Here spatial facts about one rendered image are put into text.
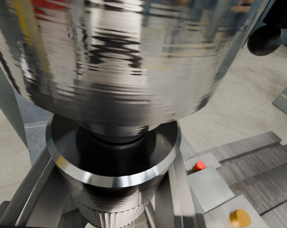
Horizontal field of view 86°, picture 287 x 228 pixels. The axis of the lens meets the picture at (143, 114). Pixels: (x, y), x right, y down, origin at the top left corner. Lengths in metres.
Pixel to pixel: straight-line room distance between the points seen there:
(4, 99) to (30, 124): 0.10
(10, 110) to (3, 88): 0.07
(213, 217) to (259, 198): 0.24
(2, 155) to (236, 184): 1.65
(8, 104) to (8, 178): 1.10
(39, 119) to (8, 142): 1.33
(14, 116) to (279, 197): 0.77
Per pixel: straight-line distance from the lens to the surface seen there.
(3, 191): 1.58
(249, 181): 0.55
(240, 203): 0.34
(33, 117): 0.49
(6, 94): 0.53
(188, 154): 0.39
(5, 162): 1.70
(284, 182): 0.61
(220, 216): 0.31
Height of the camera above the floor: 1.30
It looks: 44 degrees down
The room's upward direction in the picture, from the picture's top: 12 degrees clockwise
